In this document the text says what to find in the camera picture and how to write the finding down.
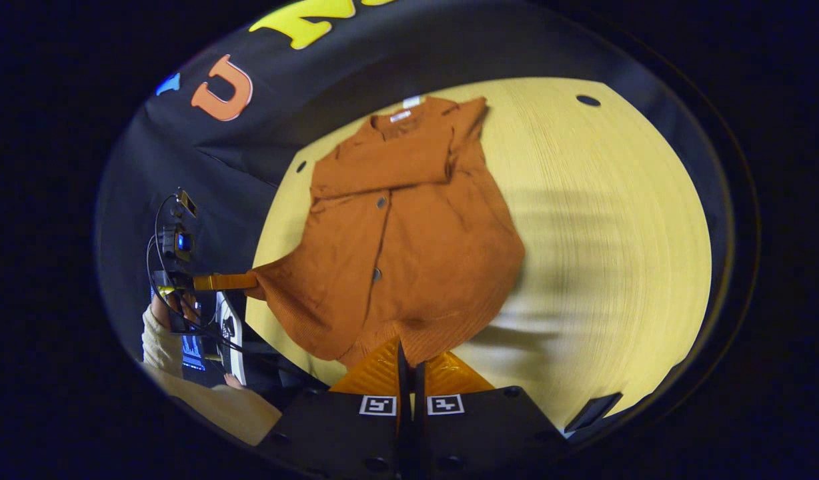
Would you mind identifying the white and black object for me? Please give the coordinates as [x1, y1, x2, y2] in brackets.
[213, 291, 248, 386]

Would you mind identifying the person's cream clothing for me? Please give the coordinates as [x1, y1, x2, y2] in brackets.
[143, 363, 283, 446]

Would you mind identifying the black cable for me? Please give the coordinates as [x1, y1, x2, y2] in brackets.
[146, 193, 250, 354]

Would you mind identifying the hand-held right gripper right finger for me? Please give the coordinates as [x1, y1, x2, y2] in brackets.
[411, 351, 570, 479]

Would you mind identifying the orange button-up jacket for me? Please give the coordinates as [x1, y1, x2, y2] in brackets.
[246, 96, 527, 369]

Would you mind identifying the blue lit screen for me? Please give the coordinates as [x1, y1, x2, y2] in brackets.
[181, 333, 207, 371]

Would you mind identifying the dark flat object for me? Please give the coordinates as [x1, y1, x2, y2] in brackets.
[563, 392, 624, 434]

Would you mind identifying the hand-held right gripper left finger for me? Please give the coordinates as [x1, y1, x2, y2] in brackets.
[256, 337, 410, 479]

